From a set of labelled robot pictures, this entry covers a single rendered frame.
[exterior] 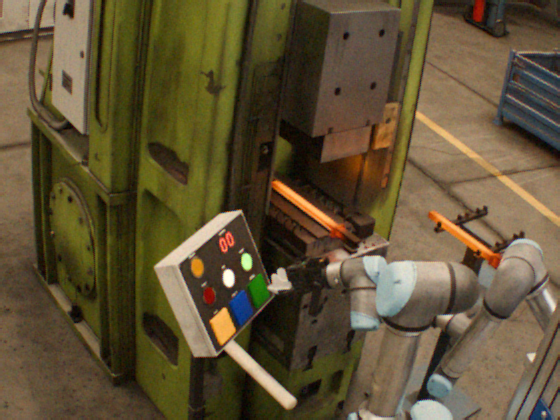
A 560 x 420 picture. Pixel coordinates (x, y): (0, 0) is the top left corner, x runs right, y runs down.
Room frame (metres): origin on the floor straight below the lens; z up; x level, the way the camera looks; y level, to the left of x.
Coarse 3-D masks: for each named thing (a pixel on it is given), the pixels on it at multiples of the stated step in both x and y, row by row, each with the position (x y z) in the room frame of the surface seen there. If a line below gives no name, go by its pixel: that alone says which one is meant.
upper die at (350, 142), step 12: (288, 132) 2.22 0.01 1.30; (300, 132) 2.18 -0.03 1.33; (336, 132) 2.13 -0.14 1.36; (348, 132) 2.16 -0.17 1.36; (360, 132) 2.20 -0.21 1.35; (300, 144) 2.17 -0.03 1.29; (312, 144) 2.13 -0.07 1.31; (324, 144) 2.10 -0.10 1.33; (336, 144) 2.13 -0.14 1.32; (348, 144) 2.17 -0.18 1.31; (360, 144) 2.20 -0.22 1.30; (312, 156) 2.12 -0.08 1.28; (324, 156) 2.10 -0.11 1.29; (336, 156) 2.14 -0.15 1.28
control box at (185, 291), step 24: (216, 216) 1.88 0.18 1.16; (240, 216) 1.86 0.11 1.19; (192, 240) 1.72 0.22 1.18; (216, 240) 1.73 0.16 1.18; (240, 240) 1.81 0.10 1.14; (168, 264) 1.58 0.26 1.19; (216, 264) 1.68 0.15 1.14; (240, 264) 1.76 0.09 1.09; (168, 288) 1.57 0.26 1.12; (192, 288) 1.57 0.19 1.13; (216, 288) 1.64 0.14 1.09; (240, 288) 1.71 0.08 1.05; (192, 312) 1.54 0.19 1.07; (216, 312) 1.59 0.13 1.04; (192, 336) 1.54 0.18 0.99; (216, 336) 1.55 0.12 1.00
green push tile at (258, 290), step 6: (258, 276) 1.79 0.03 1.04; (252, 282) 1.76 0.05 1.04; (258, 282) 1.78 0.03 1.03; (264, 282) 1.80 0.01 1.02; (252, 288) 1.74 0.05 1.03; (258, 288) 1.77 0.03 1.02; (264, 288) 1.79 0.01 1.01; (252, 294) 1.73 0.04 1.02; (258, 294) 1.75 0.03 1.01; (264, 294) 1.77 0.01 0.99; (258, 300) 1.74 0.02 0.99; (264, 300) 1.76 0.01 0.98; (258, 306) 1.73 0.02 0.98
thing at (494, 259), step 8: (432, 216) 2.46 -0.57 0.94; (440, 216) 2.45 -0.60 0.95; (448, 224) 2.40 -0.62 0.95; (456, 232) 2.36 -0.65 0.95; (464, 232) 2.36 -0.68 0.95; (464, 240) 2.32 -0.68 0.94; (472, 240) 2.31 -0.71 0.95; (472, 248) 2.29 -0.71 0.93; (480, 248) 2.26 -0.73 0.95; (488, 256) 2.22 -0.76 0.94; (496, 256) 2.20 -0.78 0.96; (496, 264) 2.20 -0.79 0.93
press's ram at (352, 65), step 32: (320, 0) 2.19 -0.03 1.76; (352, 0) 2.26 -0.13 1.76; (320, 32) 2.08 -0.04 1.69; (352, 32) 2.13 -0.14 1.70; (384, 32) 2.22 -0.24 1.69; (288, 64) 2.17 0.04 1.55; (320, 64) 2.07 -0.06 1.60; (352, 64) 2.14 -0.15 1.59; (384, 64) 2.24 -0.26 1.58; (288, 96) 2.16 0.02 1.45; (320, 96) 2.07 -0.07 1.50; (352, 96) 2.16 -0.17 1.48; (384, 96) 2.25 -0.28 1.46; (320, 128) 2.08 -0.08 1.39; (352, 128) 2.17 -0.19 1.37
